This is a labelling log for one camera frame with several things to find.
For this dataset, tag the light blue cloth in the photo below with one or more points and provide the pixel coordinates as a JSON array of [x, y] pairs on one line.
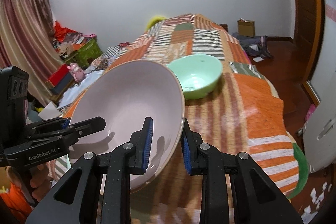
[[78, 90]]

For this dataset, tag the wooden bed post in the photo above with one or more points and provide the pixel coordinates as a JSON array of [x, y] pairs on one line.
[[223, 28]]

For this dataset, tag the green storage box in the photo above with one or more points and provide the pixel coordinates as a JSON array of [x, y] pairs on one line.
[[89, 52]]

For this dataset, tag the pink plush toy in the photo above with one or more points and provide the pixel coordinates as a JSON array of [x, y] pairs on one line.
[[76, 71]]

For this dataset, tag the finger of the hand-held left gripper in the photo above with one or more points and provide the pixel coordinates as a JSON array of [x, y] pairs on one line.
[[89, 125], [65, 123]]

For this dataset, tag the red plastic bag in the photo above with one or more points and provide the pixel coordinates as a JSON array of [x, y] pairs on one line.
[[61, 29]]

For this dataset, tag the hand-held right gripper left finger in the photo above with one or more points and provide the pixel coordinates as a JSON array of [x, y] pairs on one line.
[[148, 145]]

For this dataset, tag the red patterned cloth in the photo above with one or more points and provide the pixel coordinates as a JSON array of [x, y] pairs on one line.
[[123, 44]]

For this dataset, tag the person's left hand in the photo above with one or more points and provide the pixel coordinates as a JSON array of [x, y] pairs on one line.
[[39, 182]]

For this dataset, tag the green bowl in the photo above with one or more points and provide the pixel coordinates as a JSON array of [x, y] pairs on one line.
[[199, 77]]

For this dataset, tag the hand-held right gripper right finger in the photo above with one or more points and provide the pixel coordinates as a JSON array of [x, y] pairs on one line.
[[186, 153]]

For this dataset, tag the white paper sheet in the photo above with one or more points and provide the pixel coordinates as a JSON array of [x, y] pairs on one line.
[[257, 59]]

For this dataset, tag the brown cardboard box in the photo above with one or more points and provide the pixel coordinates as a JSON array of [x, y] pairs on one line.
[[246, 28]]

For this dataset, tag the pink object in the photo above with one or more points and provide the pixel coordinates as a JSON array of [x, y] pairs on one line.
[[310, 111]]

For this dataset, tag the orange cloth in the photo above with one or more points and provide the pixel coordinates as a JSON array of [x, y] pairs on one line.
[[13, 203]]

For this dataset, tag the striped pink beige curtain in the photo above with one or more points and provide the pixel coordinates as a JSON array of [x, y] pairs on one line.
[[21, 29]]

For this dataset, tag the wooden door frame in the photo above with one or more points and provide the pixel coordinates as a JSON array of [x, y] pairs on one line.
[[304, 3]]

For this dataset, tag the checkered cloth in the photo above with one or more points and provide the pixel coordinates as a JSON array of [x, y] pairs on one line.
[[110, 56]]

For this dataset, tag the white cardboard piece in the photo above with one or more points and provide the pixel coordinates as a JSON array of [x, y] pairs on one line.
[[47, 111]]

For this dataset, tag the red box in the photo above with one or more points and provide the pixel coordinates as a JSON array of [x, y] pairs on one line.
[[59, 74]]

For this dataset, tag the pile of papers and magazines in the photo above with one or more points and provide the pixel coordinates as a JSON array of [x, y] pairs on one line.
[[69, 43]]

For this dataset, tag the grey bag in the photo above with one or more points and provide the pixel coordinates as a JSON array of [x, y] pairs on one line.
[[254, 47]]

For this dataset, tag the white door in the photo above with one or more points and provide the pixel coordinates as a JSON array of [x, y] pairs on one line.
[[323, 82]]

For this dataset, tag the pink bowl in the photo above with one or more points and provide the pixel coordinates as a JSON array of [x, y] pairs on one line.
[[126, 98]]

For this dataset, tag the patchwork striped blanket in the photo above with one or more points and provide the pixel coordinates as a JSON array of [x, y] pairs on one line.
[[236, 113]]

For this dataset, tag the white paper scraps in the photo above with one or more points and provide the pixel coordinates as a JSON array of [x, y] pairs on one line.
[[316, 197]]

